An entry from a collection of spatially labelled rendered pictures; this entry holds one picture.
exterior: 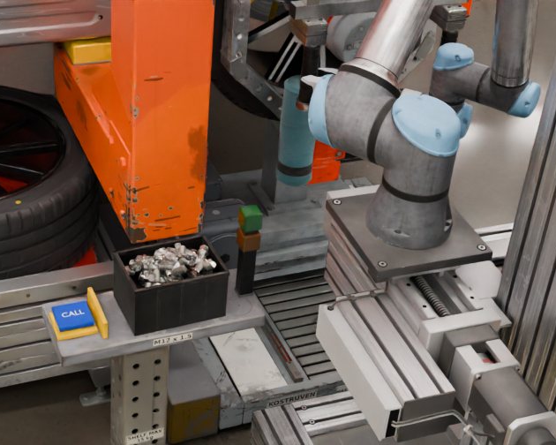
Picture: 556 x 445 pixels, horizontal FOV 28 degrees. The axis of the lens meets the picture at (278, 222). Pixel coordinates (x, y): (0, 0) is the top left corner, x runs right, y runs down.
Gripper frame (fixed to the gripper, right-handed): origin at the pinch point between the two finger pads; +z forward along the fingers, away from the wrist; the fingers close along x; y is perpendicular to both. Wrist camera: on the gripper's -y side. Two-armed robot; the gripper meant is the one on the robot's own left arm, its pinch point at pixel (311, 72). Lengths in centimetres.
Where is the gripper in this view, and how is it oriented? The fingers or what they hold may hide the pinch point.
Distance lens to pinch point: 240.0
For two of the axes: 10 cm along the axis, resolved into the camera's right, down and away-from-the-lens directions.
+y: -0.9, 8.2, 5.6
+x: 3.7, -5.0, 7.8
